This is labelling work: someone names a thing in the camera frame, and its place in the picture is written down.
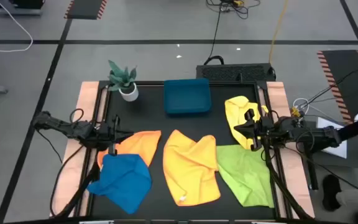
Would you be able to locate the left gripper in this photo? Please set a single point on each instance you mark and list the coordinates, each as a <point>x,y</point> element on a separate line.
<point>109,135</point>

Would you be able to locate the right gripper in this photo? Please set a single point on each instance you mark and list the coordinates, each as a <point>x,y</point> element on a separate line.
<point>261,129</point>

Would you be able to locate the yellow microfiber towel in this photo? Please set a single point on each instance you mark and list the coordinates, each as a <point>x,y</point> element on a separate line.
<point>233,115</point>

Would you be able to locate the orange microfiber towel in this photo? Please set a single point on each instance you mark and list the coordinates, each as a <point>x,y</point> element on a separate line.
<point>188,168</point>
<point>141,144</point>

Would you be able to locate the green microfiber towel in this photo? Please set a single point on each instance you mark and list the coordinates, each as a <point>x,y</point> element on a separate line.
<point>244,174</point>

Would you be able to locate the blue microfiber towel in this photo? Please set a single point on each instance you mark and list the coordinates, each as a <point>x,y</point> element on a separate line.
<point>123,183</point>

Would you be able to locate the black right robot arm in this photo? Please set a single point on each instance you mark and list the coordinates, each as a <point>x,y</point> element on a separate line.
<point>315,135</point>

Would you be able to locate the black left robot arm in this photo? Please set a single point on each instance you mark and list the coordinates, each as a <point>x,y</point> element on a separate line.
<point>57,124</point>

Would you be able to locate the potted plant in white pot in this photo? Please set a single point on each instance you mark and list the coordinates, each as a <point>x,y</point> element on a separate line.
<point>129,91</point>

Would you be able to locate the light wooden table board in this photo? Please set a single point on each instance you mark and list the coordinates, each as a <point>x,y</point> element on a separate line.
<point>87,93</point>
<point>277,93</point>

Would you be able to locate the black perforated computer case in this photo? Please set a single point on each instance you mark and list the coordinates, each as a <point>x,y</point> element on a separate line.
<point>228,73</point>

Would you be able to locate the teal plastic bin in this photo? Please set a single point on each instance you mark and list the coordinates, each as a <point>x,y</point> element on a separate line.
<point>186,96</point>

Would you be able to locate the black stand pole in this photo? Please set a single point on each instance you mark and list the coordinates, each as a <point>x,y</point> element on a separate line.
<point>312,174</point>

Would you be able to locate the white paper sheet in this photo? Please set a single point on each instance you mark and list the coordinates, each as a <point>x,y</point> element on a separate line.
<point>337,151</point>

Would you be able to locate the person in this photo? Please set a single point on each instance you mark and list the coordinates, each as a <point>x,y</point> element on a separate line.
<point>331,193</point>

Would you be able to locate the black mat with striped edges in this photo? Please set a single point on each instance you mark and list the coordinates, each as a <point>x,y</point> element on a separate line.
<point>85,8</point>
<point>346,71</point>

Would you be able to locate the yellow power plug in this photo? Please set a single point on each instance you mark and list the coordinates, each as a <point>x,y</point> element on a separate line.
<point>238,3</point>

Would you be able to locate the grey desk base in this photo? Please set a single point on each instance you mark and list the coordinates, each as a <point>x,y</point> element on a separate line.
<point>11,13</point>

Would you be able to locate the black aluminium table frame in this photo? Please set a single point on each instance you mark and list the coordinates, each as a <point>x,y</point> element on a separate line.
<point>154,82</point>

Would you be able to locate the black diagonal frame strut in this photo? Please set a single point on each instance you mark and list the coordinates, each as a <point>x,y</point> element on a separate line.
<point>286,191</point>
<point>79,190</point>

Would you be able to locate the silver frame bracket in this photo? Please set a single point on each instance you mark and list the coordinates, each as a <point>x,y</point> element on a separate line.
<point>96,222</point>

